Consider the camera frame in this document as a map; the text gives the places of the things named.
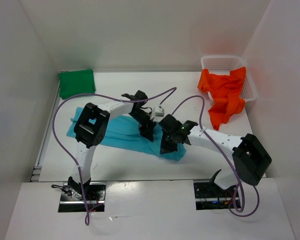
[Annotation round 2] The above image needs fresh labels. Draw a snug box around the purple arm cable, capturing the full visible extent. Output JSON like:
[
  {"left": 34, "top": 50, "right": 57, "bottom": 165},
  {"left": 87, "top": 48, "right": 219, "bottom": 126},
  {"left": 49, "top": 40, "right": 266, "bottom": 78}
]
[
  {"left": 171, "top": 95, "right": 261, "bottom": 217},
  {"left": 51, "top": 86, "right": 178, "bottom": 226}
]

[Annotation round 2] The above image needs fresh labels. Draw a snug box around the white plastic basket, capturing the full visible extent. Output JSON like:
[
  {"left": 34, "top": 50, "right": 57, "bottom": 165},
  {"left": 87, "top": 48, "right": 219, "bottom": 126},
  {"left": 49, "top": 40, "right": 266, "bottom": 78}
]
[{"left": 200, "top": 55, "right": 257, "bottom": 103}]

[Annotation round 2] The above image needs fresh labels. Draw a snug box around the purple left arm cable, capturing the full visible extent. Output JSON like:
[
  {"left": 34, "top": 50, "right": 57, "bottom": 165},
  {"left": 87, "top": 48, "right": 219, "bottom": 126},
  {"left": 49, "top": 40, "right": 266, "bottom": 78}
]
[{"left": 51, "top": 86, "right": 178, "bottom": 226}]

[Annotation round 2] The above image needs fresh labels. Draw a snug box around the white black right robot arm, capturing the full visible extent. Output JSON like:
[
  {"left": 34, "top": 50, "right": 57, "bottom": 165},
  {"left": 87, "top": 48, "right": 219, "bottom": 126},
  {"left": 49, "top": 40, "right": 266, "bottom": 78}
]
[{"left": 158, "top": 114, "right": 272, "bottom": 197}]

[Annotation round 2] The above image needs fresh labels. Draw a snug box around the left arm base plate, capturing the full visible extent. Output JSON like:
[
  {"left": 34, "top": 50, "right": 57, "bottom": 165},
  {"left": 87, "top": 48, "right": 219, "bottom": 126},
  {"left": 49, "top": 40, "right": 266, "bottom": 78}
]
[{"left": 58, "top": 182, "right": 106, "bottom": 213}]

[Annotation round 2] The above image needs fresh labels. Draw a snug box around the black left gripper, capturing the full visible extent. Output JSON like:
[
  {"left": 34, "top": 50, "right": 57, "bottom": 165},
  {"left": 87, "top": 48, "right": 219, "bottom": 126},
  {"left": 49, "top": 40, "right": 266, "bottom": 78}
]
[{"left": 129, "top": 109, "right": 156, "bottom": 142}]

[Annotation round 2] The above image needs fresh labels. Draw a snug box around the green t shirt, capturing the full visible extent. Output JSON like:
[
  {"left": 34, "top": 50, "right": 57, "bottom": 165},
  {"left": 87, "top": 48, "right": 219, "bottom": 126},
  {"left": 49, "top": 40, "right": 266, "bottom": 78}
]
[{"left": 58, "top": 69, "right": 96, "bottom": 100}]

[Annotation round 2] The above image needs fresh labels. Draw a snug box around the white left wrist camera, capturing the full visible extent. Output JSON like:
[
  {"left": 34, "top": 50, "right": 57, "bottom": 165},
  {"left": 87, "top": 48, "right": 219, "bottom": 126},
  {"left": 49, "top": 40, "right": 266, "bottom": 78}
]
[{"left": 151, "top": 106, "right": 165, "bottom": 119}]

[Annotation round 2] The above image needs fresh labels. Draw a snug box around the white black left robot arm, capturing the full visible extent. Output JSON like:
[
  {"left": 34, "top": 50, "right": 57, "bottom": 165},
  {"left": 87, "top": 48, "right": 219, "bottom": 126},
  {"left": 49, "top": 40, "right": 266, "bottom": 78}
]
[{"left": 67, "top": 90, "right": 156, "bottom": 200}]

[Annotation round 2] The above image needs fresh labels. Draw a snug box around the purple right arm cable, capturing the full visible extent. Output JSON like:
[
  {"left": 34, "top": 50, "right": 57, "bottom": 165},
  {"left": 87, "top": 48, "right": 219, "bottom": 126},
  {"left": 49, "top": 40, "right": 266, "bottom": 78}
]
[{"left": 171, "top": 95, "right": 261, "bottom": 217}]

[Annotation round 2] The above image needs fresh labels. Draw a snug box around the light blue t shirt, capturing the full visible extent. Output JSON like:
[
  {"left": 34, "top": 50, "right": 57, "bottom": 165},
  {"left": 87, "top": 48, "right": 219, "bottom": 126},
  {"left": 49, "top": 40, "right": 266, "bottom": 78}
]
[{"left": 66, "top": 106, "right": 187, "bottom": 162}]

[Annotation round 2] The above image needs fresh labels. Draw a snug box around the orange t shirt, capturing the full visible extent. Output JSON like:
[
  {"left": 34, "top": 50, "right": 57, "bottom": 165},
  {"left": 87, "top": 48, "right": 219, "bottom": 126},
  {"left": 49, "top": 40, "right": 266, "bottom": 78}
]
[{"left": 197, "top": 69, "right": 245, "bottom": 131}]

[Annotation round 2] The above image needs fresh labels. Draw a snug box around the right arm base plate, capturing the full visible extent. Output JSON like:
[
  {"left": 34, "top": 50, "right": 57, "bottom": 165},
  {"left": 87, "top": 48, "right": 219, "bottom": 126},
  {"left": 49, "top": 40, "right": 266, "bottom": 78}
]
[{"left": 193, "top": 181, "right": 241, "bottom": 210}]

